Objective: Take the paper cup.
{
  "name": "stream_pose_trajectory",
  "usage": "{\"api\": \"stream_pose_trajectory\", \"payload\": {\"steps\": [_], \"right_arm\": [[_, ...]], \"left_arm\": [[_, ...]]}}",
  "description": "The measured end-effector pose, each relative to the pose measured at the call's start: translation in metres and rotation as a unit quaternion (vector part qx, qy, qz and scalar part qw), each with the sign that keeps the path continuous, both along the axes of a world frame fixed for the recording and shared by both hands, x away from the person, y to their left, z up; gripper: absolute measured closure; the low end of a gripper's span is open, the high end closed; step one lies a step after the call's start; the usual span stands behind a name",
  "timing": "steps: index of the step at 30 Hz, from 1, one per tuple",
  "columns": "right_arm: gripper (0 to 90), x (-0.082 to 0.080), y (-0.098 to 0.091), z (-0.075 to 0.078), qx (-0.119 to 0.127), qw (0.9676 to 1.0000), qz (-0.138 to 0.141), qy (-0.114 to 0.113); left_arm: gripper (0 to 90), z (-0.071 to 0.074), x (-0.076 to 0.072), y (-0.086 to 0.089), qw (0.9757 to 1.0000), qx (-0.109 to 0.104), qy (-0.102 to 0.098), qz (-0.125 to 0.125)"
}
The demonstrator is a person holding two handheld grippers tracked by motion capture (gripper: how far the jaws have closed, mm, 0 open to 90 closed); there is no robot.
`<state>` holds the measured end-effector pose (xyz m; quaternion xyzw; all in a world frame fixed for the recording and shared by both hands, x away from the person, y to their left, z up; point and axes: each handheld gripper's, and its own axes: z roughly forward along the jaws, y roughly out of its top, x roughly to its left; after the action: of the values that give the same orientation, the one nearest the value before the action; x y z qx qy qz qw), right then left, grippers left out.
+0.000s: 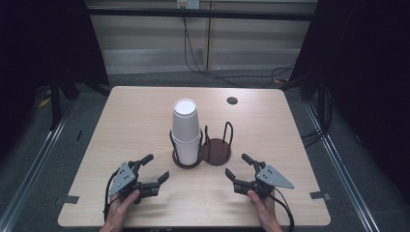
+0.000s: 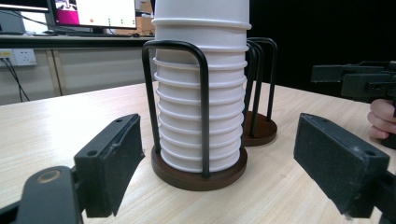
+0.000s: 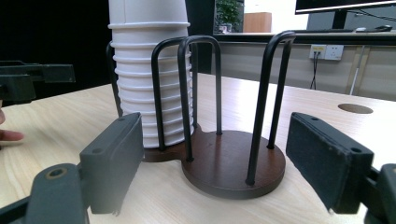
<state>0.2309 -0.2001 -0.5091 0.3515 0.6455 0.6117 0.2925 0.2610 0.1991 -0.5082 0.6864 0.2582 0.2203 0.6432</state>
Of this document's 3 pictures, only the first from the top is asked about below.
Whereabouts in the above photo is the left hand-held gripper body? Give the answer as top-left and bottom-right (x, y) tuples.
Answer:
(108, 159), (161, 205)

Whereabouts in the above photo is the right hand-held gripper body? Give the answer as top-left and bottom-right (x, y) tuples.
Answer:
(233, 160), (295, 200)

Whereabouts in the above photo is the brown double wire cup holder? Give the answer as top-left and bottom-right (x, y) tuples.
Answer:
(168, 121), (235, 170)

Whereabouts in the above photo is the stack of white paper cups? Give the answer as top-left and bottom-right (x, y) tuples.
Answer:
(170, 98), (202, 166)

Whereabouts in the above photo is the person's left hand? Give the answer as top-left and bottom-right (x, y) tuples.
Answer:
(102, 188), (141, 229)

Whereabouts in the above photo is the person's right hand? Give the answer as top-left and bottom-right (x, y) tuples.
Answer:
(247, 189), (280, 228)

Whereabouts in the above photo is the grey tape piece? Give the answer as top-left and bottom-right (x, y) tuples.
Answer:
(309, 190), (332, 201)
(61, 194), (80, 205)

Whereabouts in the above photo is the black metal stand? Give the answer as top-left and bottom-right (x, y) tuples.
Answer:
(47, 75), (65, 131)

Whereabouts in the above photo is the yellow floor item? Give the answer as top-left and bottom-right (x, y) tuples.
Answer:
(36, 89), (52, 109)

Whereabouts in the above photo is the black curtain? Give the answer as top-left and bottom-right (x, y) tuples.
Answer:
(0, 0), (110, 159)
(289, 0), (410, 202)

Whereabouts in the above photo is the black horizontal bar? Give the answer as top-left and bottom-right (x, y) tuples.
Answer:
(86, 7), (315, 22)

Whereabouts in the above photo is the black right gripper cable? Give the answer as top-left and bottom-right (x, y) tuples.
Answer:
(273, 188), (295, 232)

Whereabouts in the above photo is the bundle of black floor cables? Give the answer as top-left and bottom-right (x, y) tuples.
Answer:
(300, 86), (333, 149)

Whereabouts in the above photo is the aluminium floor rail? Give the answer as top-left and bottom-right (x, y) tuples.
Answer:
(304, 101), (382, 232)
(0, 102), (76, 232)

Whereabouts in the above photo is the black hanging wall cable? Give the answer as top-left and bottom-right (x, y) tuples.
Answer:
(182, 15), (296, 89)

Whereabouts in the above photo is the white wall socket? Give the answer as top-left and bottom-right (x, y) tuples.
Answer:
(176, 0), (201, 10)

